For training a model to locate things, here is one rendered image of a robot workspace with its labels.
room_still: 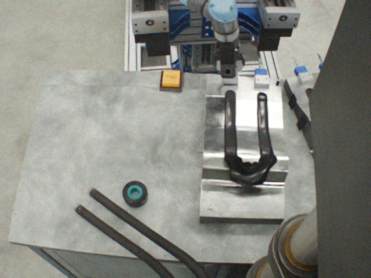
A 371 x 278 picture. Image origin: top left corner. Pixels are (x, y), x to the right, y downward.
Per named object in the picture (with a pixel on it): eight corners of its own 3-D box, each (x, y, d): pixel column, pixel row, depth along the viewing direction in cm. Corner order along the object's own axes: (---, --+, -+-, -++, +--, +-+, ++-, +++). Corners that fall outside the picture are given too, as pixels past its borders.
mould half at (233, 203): (205, 89, 159) (207, 66, 147) (275, 93, 158) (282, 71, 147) (199, 222, 135) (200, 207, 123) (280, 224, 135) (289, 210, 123)
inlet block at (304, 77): (286, 62, 162) (289, 53, 157) (298, 60, 163) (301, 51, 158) (299, 89, 156) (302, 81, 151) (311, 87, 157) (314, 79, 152)
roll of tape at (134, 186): (142, 181, 142) (142, 177, 139) (152, 202, 138) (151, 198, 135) (120, 189, 140) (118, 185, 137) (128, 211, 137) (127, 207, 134)
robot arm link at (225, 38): (238, 35, 122) (210, 36, 123) (239, 44, 126) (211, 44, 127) (238, 14, 124) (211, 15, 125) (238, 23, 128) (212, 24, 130)
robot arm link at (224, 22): (218, -14, 115) (242, 0, 113) (222, 9, 126) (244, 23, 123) (200, 2, 114) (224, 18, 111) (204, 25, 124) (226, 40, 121)
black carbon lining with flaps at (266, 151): (223, 92, 150) (225, 76, 142) (269, 96, 150) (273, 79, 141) (220, 187, 133) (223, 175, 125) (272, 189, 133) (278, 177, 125)
